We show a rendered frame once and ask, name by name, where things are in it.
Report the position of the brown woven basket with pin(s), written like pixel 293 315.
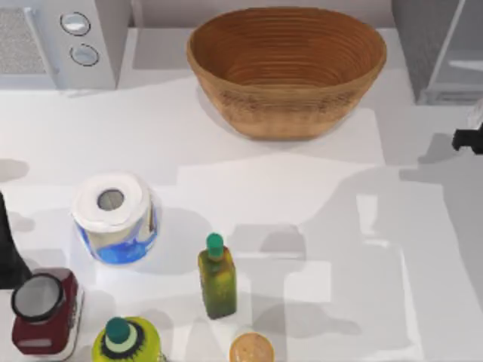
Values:
pixel 287 71

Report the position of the white and blue paper roll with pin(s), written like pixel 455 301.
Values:
pixel 113 218

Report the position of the pale microwave oven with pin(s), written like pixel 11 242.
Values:
pixel 109 45

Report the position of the yellow-green bottle with green cap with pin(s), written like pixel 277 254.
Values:
pixel 126 341

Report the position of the round grey microwave knob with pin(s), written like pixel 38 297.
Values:
pixel 84 54
pixel 75 23

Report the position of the grey cabinet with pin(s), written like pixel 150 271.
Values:
pixel 422 53

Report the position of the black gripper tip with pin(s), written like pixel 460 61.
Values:
pixel 8 249
pixel 469 138

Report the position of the dark red jar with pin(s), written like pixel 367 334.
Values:
pixel 45 313

